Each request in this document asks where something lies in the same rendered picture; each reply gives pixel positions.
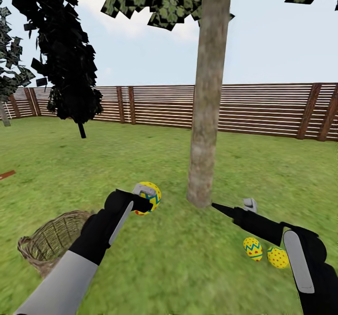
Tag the easter egg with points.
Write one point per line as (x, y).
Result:
(253, 248)
(277, 257)
(155, 200)

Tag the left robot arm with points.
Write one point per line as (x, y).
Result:
(63, 290)

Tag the wicker basket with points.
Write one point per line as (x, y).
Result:
(45, 267)

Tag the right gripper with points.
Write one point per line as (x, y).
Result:
(249, 221)

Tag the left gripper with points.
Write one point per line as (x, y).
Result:
(143, 204)

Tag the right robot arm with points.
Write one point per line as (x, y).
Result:
(316, 281)

